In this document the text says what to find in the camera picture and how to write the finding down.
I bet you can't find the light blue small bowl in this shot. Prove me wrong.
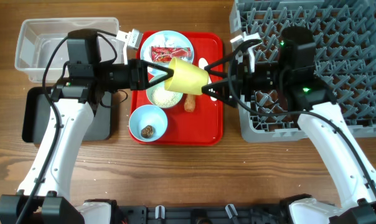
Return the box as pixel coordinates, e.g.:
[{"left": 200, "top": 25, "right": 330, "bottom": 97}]
[{"left": 129, "top": 105, "right": 168, "bottom": 142}]

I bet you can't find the brown food scrap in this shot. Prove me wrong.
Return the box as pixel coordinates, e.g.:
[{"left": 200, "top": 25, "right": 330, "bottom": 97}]
[{"left": 141, "top": 125, "right": 155, "bottom": 139}]

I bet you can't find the yellow plastic cup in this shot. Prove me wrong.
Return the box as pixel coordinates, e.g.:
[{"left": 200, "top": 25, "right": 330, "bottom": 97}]
[{"left": 164, "top": 57, "right": 209, "bottom": 95}]

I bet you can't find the green bowl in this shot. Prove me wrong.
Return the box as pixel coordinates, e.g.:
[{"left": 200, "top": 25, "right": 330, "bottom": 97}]
[{"left": 146, "top": 81, "right": 183, "bottom": 109}]

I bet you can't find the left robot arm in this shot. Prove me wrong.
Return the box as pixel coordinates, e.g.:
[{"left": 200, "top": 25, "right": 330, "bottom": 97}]
[{"left": 0, "top": 29, "right": 155, "bottom": 223}]

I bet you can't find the red snack wrapper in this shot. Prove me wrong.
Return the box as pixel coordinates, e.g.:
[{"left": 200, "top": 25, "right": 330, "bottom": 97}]
[{"left": 151, "top": 47, "right": 192, "bottom": 63}]

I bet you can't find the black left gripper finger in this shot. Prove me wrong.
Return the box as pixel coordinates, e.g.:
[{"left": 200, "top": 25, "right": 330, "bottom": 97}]
[
  {"left": 141, "top": 60, "right": 174, "bottom": 78},
  {"left": 144, "top": 74, "right": 173, "bottom": 90}
]

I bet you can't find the black tray bin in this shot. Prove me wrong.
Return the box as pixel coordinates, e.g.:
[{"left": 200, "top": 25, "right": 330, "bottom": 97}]
[{"left": 22, "top": 86, "right": 113, "bottom": 144}]

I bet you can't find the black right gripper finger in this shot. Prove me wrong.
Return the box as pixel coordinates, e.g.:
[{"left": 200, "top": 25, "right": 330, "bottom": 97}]
[
  {"left": 202, "top": 79, "right": 230, "bottom": 105},
  {"left": 204, "top": 58, "right": 228, "bottom": 78}
]

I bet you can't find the red plastic tray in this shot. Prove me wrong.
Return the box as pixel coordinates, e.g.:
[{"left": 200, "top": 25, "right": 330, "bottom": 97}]
[{"left": 129, "top": 32, "right": 223, "bottom": 146}]

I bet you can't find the white rice pile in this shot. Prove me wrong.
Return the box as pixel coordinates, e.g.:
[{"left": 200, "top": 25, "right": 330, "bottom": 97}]
[{"left": 150, "top": 86, "right": 182, "bottom": 108}]

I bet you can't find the white plastic spoon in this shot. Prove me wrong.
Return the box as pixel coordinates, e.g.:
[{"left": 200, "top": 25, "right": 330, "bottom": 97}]
[{"left": 198, "top": 58, "right": 219, "bottom": 102}]

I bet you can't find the clear plastic bin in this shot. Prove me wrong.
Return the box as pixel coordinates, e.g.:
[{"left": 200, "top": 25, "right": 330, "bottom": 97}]
[{"left": 14, "top": 17, "right": 123, "bottom": 83}]

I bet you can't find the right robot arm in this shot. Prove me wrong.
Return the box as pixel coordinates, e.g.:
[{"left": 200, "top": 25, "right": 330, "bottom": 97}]
[{"left": 201, "top": 26, "right": 376, "bottom": 223}]

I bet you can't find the light blue plate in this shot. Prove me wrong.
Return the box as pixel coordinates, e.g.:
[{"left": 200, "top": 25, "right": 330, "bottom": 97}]
[{"left": 139, "top": 30, "right": 195, "bottom": 67}]

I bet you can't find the grey-blue dishwasher rack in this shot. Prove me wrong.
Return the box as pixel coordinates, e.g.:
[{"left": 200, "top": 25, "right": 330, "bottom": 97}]
[{"left": 229, "top": 0, "right": 376, "bottom": 138}]

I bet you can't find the white tissue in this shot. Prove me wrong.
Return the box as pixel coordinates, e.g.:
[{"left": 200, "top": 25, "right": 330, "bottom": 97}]
[{"left": 150, "top": 34, "right": 181, "bottom": 47}]

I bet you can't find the orange carrot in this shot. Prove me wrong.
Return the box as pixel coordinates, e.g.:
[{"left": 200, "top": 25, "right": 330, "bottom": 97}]
[{"left": 184, "top": 94, "right": 196, "bottom": 113}]

